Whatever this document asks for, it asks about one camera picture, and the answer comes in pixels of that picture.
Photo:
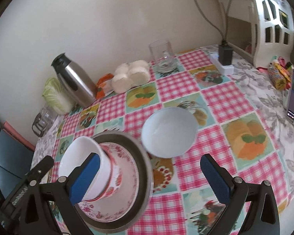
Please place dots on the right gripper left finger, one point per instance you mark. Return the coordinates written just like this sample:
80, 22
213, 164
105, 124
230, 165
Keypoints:
36, 216

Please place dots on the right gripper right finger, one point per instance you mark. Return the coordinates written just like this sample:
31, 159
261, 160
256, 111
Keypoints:
234, 192

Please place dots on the large white square bowl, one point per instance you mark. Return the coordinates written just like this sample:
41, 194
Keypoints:
87, 168

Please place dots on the small white bowl red rim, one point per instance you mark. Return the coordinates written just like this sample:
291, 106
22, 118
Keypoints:
113, 168

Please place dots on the pale blue round bowl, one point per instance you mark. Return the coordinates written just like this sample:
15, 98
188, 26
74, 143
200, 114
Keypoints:
169, 132

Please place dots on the dark blue cabinet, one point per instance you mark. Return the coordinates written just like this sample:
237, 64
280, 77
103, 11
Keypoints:
15, 161

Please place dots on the pink floral plate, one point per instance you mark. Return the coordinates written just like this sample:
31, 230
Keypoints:
121, 198

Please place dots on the checkered patchwork tablecloth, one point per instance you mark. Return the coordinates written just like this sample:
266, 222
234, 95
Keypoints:
242, 124

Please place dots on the steel round tray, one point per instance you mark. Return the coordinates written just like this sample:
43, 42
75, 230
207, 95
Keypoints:
132, 147

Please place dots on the napa cabbage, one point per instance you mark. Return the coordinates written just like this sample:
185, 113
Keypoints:
56, 97

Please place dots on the steel thermos jug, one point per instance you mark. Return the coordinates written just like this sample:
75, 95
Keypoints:
75, 80

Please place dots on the orange snack packet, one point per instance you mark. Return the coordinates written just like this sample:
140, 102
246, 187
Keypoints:
104, 86

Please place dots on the colourful candy roll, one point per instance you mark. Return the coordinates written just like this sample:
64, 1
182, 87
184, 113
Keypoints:
279, 77

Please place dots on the white power strip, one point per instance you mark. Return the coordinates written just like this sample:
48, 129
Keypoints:
223, 69

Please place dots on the black power adapter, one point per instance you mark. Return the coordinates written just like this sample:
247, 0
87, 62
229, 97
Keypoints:
225, 54

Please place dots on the clear glass pitcher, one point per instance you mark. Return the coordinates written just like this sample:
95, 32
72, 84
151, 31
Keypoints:
163, 56

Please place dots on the white lattice shelf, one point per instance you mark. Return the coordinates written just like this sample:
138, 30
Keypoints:
259, 30

